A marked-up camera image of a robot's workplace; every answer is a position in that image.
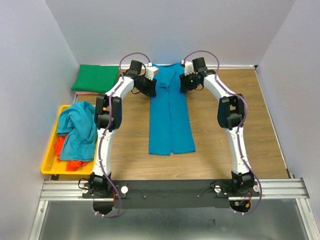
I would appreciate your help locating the folded pink t shirt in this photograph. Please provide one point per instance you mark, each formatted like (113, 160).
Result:
(88, 93)

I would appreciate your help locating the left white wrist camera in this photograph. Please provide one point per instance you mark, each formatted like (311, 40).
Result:
(150, 72)

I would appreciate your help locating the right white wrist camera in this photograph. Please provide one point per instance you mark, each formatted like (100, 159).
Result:
(188, 68)

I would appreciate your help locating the aluminium frame rail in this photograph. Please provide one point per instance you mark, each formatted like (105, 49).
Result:
(272, 209)

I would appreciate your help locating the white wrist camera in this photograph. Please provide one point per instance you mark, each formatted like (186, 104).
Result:
(150, 72)
(188, 68)

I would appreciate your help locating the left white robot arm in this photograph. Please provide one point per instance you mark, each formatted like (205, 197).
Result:
(108, 118)

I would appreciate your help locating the teal t shirt in bin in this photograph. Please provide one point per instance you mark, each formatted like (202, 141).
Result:
(76, 123)

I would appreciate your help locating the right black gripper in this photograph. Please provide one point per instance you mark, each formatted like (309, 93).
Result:
(184, 86)

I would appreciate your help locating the yellow plastic bin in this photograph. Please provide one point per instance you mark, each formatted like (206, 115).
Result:
(50, 165)

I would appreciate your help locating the folded green t shirt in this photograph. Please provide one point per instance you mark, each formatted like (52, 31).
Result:
(95, 78)

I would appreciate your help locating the orange t shirt in bin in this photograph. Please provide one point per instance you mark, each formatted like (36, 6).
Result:
(71, 165)

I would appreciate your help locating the blue t shirt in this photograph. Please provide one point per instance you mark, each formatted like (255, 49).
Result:
(169, 124)

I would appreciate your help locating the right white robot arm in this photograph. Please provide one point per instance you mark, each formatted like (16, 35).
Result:
(231, 114)

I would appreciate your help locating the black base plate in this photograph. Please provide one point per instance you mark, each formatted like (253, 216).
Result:
(171, 194)

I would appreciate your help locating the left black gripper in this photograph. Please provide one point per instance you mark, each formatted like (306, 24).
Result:
(149, 91)

